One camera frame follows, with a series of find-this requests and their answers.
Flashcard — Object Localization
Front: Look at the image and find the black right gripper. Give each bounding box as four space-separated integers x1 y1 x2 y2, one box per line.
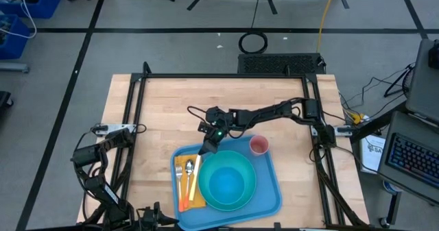
198 106 240 156

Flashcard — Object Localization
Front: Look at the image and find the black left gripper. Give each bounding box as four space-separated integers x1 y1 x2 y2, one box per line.
137 202 180 230

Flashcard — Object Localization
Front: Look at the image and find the orange-handled metal spoon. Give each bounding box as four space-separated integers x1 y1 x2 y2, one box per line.
183 158 195 210

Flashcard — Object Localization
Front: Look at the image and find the teal plate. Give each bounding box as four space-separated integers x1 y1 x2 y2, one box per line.
198 150 257 212

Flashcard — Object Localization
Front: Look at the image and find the yellow-handled metal knife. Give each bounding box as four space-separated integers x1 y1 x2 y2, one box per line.
188 154 202 202

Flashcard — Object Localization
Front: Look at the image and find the yellow cloth napkin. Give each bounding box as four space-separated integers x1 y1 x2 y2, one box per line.
174 154 207 211

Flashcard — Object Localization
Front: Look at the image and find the orange-handled metal fork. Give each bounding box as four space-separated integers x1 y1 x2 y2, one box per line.
174 165 185 213

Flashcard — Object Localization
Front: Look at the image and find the blue bowl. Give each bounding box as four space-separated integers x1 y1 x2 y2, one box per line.
208 165 246 205

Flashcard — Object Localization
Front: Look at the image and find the pink cup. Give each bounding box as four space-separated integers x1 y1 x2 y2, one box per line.
249 134 270 156

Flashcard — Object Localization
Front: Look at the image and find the blue plastic tray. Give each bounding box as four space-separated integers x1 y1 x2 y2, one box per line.
170 134 283 231

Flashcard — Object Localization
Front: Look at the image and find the white printed paper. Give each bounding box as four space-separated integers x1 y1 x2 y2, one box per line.
358 133 387 174

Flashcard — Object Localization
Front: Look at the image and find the black cart support bar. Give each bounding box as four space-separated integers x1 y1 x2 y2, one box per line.
349 100 409 143

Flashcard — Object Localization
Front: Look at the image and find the black cart leg with caster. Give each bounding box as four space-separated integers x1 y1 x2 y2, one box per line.
379 181 402 229

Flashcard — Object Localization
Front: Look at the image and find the black tripod stand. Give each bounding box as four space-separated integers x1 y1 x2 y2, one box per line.
383 62 416 98

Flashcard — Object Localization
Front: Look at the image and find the black equipment piece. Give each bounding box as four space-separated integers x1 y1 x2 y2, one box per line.
0 90 14 109

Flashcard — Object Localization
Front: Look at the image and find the laptop with backlit keyboard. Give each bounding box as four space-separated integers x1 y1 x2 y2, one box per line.
377 110 439 204

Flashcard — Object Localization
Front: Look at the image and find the grey metal bar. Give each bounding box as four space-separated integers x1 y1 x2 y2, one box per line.
0 62 30 74

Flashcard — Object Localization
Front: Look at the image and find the blue plastic bin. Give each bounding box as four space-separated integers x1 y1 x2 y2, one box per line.
0 0 62 19
0 14 31 60

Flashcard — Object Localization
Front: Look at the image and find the grey closed laptop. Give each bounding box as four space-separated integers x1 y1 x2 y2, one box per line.
404 38 439 125

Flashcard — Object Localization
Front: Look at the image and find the small black device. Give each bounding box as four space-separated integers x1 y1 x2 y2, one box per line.
427 38 439 70

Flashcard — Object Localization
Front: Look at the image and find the black aluminium frame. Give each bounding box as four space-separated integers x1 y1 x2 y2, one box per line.
77 61 370 231

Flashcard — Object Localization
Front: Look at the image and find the coiled black cable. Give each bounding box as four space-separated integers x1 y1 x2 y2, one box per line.
238 0 269 55

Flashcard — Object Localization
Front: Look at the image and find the yellow cable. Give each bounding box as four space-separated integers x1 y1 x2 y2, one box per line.
315 0 339 53

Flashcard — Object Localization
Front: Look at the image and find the white cable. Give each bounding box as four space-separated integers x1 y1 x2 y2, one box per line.
0 0 37 40

